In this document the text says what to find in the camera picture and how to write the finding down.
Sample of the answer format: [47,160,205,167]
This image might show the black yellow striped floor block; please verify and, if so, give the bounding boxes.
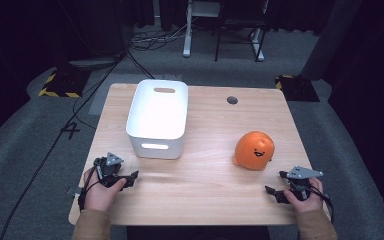
[274,74,321,103]
[37,67,92,99]

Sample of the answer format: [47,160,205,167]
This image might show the orange smiley face toy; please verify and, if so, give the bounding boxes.
[232,130,276,172]

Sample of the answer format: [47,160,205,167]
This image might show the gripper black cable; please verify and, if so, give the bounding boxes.
[308,182,335,224]
[77,165,103,212]

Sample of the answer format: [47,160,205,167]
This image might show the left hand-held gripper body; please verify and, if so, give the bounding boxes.
[93,152,125,188]

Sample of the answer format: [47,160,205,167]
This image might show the white desk leg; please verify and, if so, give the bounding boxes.
[182,0,195,59]
[250,27,266,62]

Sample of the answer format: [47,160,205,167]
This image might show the long black floor cable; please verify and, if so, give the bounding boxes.
[0,49,128,240]

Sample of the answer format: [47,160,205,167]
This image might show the dark stand base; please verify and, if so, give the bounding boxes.
[67,57,118,70]

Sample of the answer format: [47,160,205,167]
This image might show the grey pillar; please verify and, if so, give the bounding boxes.
[299,0,364,81]

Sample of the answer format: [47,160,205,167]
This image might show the black metal chair frame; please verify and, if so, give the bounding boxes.
[214,13,268,63]

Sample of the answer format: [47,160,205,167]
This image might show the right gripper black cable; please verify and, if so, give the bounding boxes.
[308,182,335,224]

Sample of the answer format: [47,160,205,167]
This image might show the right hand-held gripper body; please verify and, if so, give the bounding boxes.
[285,165,325,202]

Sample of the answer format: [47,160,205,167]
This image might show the person's right hand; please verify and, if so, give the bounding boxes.
[282,177,325,214]

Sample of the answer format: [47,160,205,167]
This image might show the white plastic bin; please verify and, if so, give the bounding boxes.
[125,78,190,160]

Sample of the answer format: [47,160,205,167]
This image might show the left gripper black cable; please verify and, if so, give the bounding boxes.
[77,165,103,212]

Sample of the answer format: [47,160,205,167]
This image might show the person's left hand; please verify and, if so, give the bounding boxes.
[83,166,128,213]

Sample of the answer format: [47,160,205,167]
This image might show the bundle of floor cables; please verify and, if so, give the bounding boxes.
[128,23,189,52]

